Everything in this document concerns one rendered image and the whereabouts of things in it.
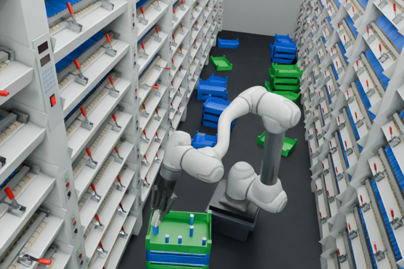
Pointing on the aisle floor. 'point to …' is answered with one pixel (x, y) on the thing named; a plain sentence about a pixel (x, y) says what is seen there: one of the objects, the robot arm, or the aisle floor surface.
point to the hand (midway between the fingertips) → (157, 218)
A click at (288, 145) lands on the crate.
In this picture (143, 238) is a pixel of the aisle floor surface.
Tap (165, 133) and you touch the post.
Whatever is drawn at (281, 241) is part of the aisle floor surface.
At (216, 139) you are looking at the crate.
